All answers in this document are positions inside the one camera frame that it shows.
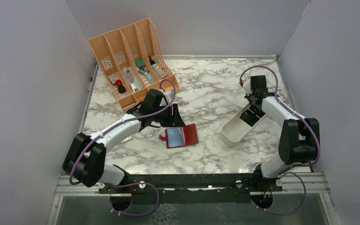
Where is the light blue marker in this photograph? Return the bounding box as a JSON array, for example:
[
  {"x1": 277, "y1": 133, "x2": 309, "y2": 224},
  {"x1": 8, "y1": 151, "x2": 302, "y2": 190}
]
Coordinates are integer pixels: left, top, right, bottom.
[{"x1": 138, "y1": 69, "x2": 155, "y2": 84}]

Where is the clear packaged item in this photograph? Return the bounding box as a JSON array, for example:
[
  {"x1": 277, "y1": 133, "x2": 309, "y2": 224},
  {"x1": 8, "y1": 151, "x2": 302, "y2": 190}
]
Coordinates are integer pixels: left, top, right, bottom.
[{"x1": 122, "y1": 67, "x2": 143, "y2": 93}]

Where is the black mounting base rail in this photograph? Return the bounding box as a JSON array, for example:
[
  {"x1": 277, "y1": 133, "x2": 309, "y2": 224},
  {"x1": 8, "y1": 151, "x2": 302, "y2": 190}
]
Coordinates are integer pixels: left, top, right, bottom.
[{"x1": 98, "y1": 169, "x2": 283, "y2": 210}]

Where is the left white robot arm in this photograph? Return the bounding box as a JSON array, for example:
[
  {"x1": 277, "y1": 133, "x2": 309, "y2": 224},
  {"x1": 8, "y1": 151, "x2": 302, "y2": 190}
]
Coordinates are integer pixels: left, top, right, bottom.
[{"x1": 62, "y1": 89, "x2": 185, "y2": 193}]

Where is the purple cable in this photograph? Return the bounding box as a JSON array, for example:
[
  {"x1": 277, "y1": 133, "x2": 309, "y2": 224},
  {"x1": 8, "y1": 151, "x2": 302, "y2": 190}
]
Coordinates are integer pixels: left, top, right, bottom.
[
  {"x1": 240, "y1": 65, "x2": 321, "y2": 168},
  {"x1": 68, "y1": 79, "x2": 177, "y2": 186}
]

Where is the green eraser block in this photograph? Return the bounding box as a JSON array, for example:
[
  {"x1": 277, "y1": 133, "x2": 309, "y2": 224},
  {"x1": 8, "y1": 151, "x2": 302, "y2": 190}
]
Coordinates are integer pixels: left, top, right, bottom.
[{"x1": 136, "y1": 60, "x2": 145, "y2": 68}]

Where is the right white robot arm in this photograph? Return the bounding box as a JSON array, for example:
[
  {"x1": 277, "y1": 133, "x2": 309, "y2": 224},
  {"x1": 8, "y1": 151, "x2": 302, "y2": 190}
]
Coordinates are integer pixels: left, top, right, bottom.
[{"x1": 240, "y1": 75, "x2": 319, "y2": 191}]

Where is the white plastic tray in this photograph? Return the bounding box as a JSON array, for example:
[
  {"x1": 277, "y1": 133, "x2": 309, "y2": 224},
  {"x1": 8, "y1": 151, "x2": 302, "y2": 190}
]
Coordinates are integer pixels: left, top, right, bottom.
[{"x1": 219, "y1": 104, "x2": 266, "y2": 148}]

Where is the black credit card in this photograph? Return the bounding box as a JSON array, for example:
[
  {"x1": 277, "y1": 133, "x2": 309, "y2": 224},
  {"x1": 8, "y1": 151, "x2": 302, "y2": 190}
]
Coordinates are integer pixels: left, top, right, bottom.
[{"x1": 240, "y1": 109, "x2": 261, "y2": 127}]

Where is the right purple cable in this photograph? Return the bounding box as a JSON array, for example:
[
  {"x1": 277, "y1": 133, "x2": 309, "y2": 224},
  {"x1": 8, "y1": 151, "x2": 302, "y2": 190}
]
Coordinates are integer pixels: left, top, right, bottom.
[{"x1": 240, "y1": 65, "x2": 321, "y2": 168}]

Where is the red leather card holder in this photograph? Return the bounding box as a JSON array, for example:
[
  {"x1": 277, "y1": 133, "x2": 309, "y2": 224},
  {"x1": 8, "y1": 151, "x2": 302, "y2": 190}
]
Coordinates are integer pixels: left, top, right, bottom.
[{"x1": 159, "y1": 123, "x2": 199, "y2": 149}]

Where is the peach desk file organizer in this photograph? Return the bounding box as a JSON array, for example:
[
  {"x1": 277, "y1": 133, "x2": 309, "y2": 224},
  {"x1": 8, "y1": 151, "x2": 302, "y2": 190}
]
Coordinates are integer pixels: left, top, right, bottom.
[{"x1": 88, "y1": 18, "x2": 180, "y2": 112}]

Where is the red round cap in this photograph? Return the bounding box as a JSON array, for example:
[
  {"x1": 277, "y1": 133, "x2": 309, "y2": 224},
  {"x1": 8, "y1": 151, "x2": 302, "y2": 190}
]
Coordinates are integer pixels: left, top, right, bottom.
[{"x1": 114, "y1": 79, "x2": 123, "y2": 87}]

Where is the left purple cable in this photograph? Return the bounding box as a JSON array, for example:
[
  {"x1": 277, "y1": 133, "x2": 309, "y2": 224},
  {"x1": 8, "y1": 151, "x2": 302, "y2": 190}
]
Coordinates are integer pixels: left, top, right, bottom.
[{"x1": 68, "y1": 79, "x2": 177, "y2": 186}]

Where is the black round cap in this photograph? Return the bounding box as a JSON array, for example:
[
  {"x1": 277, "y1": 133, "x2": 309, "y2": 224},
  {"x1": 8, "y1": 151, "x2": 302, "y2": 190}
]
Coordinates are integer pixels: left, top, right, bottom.
[{"x1": 118, "y1": 85, "x2": 127, "y2": 94}]

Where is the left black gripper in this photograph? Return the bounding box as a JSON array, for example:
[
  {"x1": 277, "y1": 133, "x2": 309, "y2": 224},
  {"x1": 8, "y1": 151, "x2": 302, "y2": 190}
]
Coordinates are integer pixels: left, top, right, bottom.
[{"x1": 151, "y1": 103, "x2": 186, "y2": 127}]

